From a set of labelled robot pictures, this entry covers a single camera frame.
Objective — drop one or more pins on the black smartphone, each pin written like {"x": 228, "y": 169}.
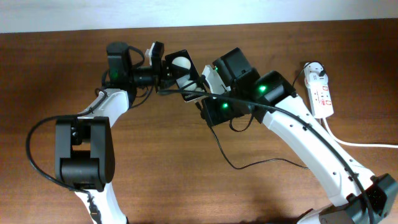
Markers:
{"x": 184, "y": 71}

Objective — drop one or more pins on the white power strip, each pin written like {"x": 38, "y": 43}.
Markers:
{"x": 320, "y": 101}

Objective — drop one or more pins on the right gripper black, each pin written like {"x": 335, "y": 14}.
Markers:
{"x": 209, "y": 110}

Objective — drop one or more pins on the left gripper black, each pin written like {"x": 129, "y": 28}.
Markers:
{"x": 166, "y": 80}

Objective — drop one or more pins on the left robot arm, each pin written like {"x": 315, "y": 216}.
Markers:
{"x": 84, "y": 152}

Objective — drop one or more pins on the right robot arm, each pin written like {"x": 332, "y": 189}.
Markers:
{"x": 355, "y": 193}

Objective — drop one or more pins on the white USB charger plug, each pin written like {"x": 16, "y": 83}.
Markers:
{"x": 315, "y": 74}

